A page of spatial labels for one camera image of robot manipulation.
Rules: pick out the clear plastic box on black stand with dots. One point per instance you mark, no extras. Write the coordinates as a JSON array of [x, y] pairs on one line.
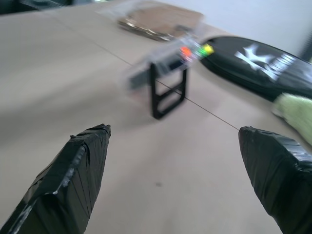
[[163, 65]]

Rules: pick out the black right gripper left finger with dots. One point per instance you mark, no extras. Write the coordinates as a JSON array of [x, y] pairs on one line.
[[70, 180]]

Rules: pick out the brown cardboard stack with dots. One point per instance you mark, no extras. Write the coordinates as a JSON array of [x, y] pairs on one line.
[[158, 20]]

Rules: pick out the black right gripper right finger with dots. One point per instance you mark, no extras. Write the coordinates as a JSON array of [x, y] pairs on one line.
[[275, 175]]

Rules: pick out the black bag with white print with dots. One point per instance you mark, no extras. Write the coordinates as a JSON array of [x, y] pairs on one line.
[[256, 65]]

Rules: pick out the light green cloth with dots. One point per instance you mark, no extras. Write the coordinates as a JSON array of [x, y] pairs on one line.
[[293, 109]]

